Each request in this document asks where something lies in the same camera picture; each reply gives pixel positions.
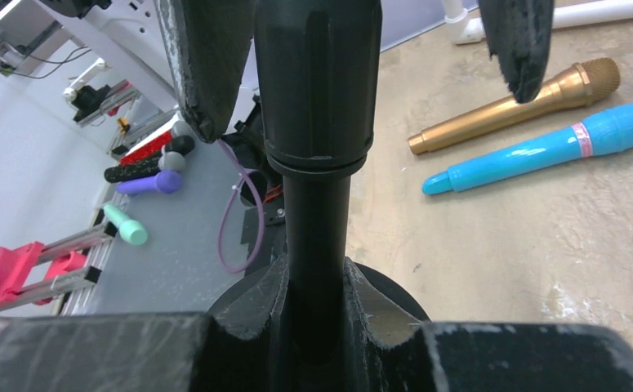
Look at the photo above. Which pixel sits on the black spare microphone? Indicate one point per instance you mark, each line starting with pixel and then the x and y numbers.
pixel 171 157

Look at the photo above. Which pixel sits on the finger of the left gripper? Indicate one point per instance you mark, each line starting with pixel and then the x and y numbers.
pixel 523 55
pixel 207 45

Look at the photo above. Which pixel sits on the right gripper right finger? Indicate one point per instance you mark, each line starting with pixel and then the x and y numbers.
pixel 484 357

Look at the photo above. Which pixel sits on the white PVC pipe frame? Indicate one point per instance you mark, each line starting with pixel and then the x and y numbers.
pixel 500 16

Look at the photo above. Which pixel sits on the aluminium frame rail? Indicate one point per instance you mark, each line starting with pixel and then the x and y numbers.
pixel 88 241

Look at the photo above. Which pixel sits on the red clamp fixture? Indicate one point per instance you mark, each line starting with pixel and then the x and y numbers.
pixel 28 277

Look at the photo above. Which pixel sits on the gold microphone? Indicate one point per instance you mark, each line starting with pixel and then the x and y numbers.
pixel 580 85

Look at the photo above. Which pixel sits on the blue microphone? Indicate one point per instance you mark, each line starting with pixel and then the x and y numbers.
pixel 607 132

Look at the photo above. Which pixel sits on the mint green spare microphone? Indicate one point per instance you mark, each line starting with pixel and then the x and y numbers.
pixel 131 231

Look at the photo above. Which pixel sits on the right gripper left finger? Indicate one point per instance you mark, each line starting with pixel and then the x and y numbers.
pixel 132 351

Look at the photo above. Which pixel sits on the black round-base microphone stand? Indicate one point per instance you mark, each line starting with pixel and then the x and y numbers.
pixel 315 320

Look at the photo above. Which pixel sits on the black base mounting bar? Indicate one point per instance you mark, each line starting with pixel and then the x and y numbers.
pixel 247 146

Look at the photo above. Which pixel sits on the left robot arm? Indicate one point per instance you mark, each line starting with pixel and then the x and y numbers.
pixel 126 35

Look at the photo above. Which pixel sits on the purple spare microphone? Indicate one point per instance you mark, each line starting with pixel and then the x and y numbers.
pixel 165 182

